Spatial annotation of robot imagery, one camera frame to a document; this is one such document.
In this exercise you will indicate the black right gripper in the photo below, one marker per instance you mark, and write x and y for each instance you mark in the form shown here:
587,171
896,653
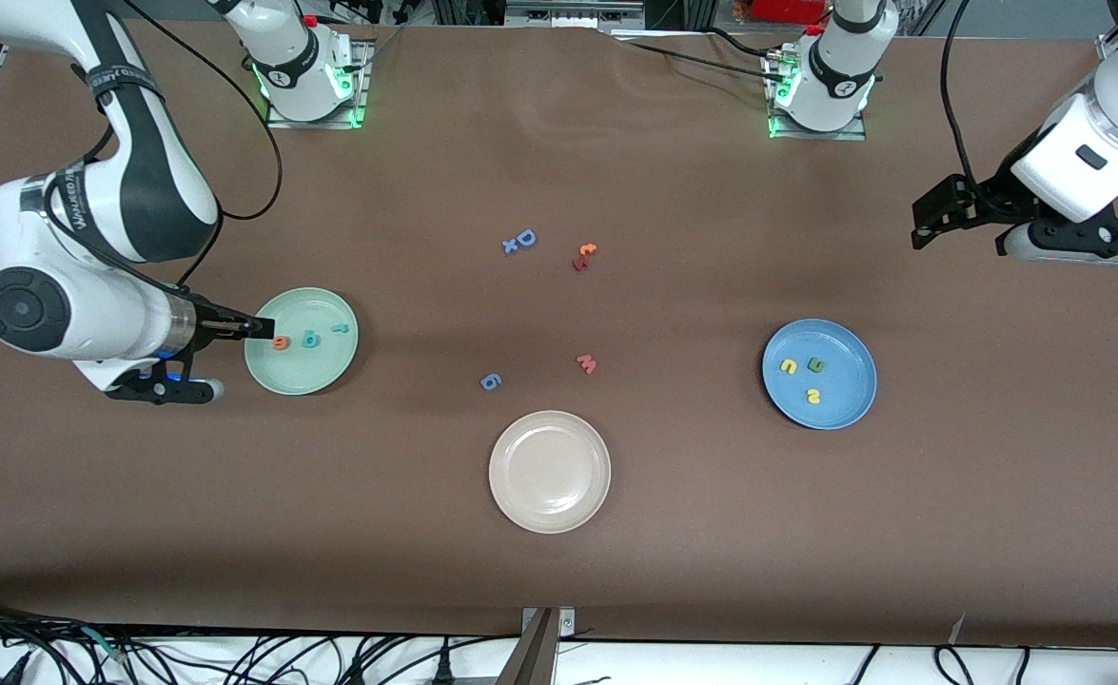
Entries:
205,324

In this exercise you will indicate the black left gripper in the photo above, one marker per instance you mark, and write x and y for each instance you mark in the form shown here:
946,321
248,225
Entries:
990,198

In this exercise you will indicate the teal foam letter b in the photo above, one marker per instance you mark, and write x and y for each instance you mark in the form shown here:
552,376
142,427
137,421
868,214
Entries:
304,336

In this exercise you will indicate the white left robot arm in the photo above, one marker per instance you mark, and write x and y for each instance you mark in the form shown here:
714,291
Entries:
1110,133

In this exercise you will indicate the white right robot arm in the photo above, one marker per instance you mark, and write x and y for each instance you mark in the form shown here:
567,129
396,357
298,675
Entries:
111,323

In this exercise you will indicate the pale green plate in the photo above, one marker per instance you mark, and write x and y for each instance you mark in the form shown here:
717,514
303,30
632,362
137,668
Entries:
311,371

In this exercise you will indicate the blue plate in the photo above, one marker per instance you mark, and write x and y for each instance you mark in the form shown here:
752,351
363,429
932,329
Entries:
844,400

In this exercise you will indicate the blue foam digit 6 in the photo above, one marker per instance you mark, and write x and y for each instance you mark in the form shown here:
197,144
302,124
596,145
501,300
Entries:
497,379

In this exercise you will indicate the red box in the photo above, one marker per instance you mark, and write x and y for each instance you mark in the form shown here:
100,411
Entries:
787,9

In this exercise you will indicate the blue foam letter D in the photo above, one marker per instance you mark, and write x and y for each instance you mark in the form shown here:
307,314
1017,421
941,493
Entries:
533,240

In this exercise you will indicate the beige plate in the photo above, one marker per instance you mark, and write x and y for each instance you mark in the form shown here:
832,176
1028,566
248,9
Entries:
549,471

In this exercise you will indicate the pink foam letter w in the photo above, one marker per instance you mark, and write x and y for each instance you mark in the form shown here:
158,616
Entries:
587,366

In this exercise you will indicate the small paper scrap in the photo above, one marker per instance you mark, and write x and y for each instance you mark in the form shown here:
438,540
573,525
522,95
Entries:
957,628

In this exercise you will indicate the silver metal rack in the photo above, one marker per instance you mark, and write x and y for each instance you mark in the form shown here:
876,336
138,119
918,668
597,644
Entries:
568,14

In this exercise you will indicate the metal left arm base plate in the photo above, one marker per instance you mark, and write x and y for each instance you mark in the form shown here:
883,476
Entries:
815,135

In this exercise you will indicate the small metal table bracket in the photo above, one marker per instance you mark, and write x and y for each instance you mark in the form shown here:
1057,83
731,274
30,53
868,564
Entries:
566,623

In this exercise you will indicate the aluminium profile post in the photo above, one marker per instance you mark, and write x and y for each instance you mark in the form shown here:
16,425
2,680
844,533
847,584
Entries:
530,661

